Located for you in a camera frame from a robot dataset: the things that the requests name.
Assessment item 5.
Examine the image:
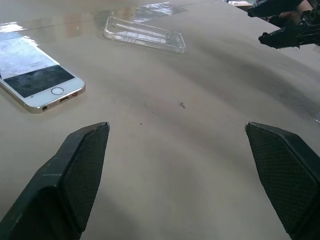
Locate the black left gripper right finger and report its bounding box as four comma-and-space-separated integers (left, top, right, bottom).
244, 121, 320, 240

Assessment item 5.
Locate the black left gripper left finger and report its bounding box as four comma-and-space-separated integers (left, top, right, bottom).
0, 121, 110, 240

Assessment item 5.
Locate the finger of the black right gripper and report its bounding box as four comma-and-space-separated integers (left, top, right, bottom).
247, 0, 311, 18
258, 23, 301, 50

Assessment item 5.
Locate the black rectangular object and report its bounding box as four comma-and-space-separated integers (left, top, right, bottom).
0, 36, 86, 114

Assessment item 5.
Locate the clear plastic phone case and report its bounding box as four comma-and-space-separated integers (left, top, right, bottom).
103, 16, 186, 55

